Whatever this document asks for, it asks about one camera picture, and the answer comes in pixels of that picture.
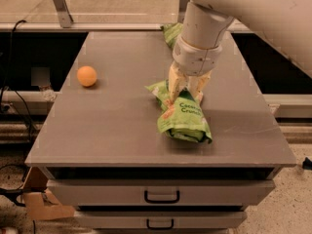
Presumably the lower grey drawer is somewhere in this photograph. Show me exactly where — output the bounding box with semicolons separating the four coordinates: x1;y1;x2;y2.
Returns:
74;212;247;230

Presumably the orange fruit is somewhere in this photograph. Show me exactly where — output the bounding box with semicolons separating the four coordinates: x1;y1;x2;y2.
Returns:
77;66;98;87

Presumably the black cable left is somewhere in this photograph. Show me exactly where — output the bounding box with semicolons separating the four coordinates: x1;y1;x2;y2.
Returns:
0;19;40;144

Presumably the black object on floor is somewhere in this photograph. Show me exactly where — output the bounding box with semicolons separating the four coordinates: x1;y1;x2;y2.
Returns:
302;158;312;170

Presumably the left metal railing bracket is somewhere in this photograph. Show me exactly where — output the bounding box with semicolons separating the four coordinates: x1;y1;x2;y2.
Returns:
53;0;73;28

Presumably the green rice chip bag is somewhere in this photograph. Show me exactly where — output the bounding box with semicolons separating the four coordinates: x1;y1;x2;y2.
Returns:
146;80;213;143

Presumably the green Kettle chip bag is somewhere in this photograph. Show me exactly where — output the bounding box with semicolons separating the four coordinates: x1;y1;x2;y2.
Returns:
161;22;182;49

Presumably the upper grey drawer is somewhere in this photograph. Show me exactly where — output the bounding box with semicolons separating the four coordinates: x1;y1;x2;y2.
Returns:
48;179;275;207

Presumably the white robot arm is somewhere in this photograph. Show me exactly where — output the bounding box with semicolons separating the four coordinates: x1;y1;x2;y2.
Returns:
169;0;312;100

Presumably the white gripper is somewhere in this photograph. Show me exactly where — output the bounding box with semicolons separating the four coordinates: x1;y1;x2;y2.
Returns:
169;36;222;102

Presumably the grey drawer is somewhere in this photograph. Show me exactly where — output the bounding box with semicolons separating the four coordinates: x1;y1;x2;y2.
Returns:
48;179;275;207
74;212;247;230

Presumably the brown cardboard box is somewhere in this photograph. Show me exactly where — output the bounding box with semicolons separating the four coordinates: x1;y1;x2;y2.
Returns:
22;168;74;220

